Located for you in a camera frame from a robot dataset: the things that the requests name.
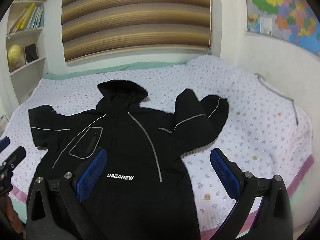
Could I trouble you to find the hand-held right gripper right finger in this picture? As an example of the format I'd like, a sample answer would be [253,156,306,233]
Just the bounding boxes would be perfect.
[210,148,293,240]

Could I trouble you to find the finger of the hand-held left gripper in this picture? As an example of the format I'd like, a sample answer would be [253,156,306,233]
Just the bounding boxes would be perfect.
[0,146,27,173]
[0,137,11,152]

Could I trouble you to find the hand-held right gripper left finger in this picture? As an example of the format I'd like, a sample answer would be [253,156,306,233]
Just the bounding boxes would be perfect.
[26,148,108,240]

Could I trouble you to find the black hooded jacket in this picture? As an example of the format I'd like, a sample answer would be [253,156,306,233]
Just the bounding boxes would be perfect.
[28,79,229,240]

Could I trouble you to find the yellow globe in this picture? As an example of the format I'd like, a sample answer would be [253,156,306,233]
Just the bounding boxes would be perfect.
[7,44,21,67]

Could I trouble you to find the white floral bed blanket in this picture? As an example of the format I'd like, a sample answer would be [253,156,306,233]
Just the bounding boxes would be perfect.
[0,55,314,240]

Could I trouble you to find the white bookshelf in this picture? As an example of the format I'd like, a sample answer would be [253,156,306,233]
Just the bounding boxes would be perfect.
[0,0,55,105]

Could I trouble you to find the pale green bed sheet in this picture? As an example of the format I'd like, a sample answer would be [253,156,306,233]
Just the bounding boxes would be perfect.
[42,61,191,81]

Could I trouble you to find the brown striped window blind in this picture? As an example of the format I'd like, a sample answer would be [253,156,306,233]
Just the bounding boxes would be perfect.
[61,0,212,62]

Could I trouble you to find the black picture frame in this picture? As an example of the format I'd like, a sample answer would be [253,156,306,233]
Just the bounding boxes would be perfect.
[24,43,38,63]

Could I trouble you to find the grey cord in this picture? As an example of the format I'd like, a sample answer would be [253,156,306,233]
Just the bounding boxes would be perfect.
[254,73,300,126]

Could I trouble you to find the colourful wall map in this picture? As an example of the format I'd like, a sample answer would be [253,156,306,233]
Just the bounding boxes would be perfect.
[246,0,320,56]

